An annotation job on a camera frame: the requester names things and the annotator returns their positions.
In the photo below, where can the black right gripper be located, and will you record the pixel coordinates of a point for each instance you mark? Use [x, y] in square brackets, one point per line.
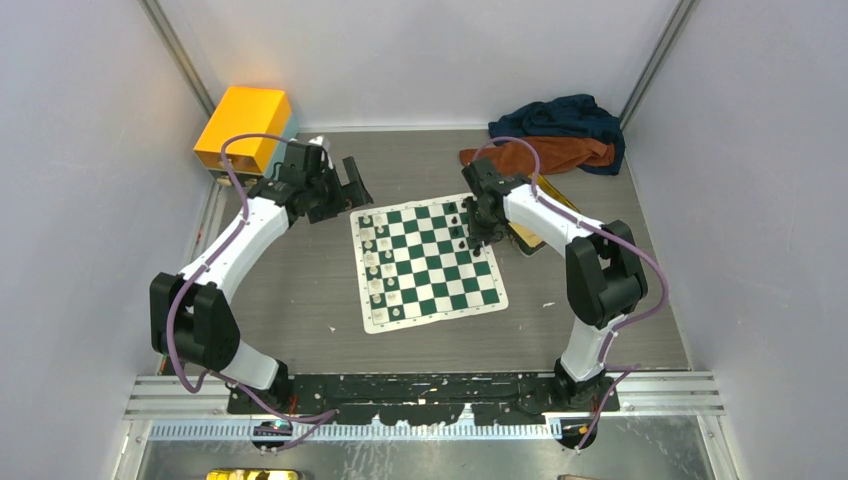
[478, 234]

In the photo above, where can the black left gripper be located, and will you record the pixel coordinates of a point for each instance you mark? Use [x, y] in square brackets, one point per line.
[351, 195]

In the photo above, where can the gold metal tin tray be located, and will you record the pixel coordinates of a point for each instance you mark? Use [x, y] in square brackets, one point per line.
[540, 210]

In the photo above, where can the green white chess mat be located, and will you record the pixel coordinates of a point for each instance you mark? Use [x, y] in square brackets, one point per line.
[410, 272]

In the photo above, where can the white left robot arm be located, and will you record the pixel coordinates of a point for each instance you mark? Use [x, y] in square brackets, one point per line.
[190, 313]

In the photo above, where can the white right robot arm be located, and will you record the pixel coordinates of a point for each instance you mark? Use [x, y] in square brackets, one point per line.
[604, 283]

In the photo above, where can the orange brown cloth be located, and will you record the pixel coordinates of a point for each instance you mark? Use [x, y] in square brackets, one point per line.
[556, 155]

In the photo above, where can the yellow teal drawer box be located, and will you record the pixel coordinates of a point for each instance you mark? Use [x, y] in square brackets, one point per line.
[256, 112]

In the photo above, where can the dark blue cloth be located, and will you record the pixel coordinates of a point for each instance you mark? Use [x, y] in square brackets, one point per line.
[577, 116]

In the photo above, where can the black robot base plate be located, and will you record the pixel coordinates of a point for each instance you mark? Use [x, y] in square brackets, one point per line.
[416, 399]

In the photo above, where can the aluminium wall rail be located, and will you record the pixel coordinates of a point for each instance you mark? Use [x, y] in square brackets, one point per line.
[159, 20]
[673, 28]

